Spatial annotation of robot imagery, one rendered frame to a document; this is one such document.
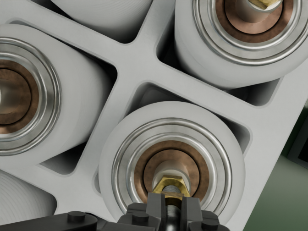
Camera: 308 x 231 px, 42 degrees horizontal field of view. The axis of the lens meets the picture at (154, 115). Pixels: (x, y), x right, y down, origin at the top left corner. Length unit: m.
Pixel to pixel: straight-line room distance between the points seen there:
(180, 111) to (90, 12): 0.10
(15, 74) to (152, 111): 0.09
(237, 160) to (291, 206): 0.29
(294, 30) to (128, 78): 0.13
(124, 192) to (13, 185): 0.12
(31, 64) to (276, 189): 0.36
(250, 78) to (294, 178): 0.29
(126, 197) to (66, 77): 0.09
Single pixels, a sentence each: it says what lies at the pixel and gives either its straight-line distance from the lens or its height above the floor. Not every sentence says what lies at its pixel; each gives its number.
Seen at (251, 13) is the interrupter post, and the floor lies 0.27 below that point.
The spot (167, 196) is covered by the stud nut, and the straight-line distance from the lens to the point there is 0.17.
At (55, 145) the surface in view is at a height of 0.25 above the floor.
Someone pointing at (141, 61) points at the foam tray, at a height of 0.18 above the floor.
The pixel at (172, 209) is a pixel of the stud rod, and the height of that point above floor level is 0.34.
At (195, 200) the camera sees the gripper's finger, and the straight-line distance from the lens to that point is 0.16.
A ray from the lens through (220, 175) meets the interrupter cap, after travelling 0.26.
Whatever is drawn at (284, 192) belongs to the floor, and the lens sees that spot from 0.53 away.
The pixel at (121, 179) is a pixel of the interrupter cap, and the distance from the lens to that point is 0.26.
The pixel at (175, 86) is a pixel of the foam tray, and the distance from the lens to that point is 0.32.
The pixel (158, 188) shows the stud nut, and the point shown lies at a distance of 0.21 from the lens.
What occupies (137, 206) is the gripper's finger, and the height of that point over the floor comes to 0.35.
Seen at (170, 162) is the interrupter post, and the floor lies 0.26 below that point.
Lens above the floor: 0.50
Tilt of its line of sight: 87 degrees down
